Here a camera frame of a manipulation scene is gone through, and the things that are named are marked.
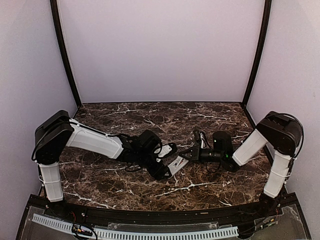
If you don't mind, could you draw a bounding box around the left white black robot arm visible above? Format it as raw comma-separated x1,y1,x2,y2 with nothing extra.
31,110,177,218

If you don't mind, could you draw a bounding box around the white battery cover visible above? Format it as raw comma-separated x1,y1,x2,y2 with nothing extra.
171,159,184,169

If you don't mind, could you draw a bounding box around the black front rail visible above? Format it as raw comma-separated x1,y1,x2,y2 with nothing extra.
27,193,298,226

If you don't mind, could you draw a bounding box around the white slotted cable duct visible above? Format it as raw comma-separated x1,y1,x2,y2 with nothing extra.
32,213,239,240

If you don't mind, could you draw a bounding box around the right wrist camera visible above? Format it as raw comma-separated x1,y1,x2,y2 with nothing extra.
193,129,210,149

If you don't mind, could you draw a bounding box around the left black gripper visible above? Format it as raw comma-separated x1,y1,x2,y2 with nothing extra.
135,150,172,181

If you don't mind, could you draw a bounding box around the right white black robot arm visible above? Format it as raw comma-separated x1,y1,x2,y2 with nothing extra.
179,111,305,217

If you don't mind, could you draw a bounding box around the white remote control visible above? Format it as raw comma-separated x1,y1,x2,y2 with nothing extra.
168,156,189,177

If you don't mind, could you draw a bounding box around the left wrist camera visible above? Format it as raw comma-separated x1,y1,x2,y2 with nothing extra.
154,142,178,159

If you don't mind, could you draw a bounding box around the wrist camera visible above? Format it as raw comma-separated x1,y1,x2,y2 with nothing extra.
193,129,210,149
154,142,178,159

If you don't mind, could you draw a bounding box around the right black frame post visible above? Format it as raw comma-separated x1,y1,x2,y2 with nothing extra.
242,0,272,108

